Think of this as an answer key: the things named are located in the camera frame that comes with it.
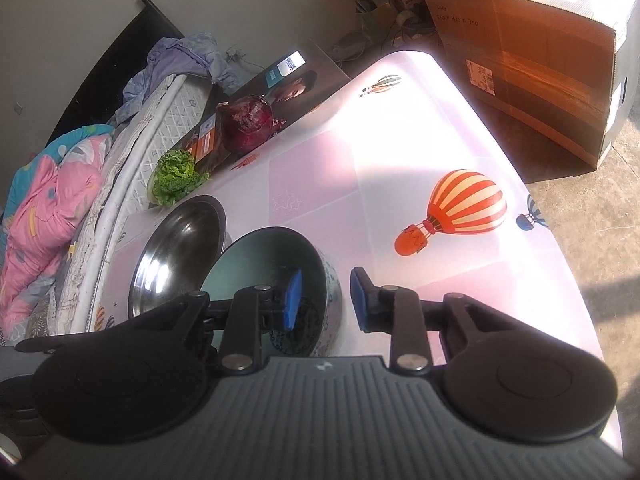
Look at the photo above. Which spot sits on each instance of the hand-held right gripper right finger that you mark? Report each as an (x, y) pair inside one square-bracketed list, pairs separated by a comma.
[(360, 302)]

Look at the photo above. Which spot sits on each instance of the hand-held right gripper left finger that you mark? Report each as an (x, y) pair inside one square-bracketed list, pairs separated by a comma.
[(292, 302)]

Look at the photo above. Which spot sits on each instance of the teal ceramic bowl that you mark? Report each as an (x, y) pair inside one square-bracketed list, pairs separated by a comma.
[(265, 265)]

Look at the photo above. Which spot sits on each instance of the steel bowl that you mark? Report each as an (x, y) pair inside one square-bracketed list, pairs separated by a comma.
[(175, 255)]

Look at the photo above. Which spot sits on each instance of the balloon print tablecloth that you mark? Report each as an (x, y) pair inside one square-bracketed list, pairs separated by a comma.
[(400, 150)]

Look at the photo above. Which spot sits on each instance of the green leafy cabbage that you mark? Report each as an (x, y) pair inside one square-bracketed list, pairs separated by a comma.
[(175, 177)]

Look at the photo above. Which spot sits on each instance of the red onion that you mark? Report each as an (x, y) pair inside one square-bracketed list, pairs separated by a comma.
[(247, 125)]

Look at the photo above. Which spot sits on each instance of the flat printed box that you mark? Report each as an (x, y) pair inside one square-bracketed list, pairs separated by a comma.
[(295, 85)]

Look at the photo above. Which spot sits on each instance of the white quilted mattress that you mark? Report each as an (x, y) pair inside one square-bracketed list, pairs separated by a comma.
[(150, 135)]

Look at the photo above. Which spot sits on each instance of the pink floral blanket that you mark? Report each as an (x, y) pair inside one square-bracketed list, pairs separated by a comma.
[(45, 220)]

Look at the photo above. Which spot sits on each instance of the blue-grey crumpled clothes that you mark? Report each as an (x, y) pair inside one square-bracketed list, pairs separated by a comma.
[(180, 57)]

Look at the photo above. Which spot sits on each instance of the black headboard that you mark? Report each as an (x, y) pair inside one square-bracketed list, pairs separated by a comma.
[(100, 75)]

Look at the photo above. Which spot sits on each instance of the large cardboard box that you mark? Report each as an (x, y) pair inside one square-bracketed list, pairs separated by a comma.
[(550, 60)]

